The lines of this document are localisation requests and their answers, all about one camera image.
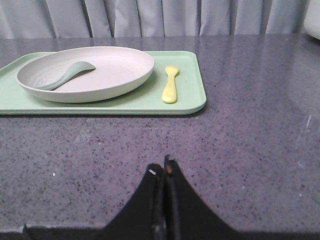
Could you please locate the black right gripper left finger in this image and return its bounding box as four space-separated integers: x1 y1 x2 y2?
24 163 166 240

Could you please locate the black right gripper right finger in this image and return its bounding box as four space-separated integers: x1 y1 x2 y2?
163 155 320 240

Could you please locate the yellow plastic fork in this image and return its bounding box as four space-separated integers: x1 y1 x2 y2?
161 65 179 104

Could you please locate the beige round plate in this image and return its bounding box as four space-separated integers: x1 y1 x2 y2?
16 46 155 103

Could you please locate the light green tray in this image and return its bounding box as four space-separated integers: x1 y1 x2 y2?
0 51 207 116

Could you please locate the sage green spoon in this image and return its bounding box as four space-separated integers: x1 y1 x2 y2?
36 61 96 91

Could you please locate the white object at edge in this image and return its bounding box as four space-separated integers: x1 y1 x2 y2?
303 0 320 40

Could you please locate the grey pleated curtain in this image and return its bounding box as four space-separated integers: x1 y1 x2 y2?
0 0 308 39

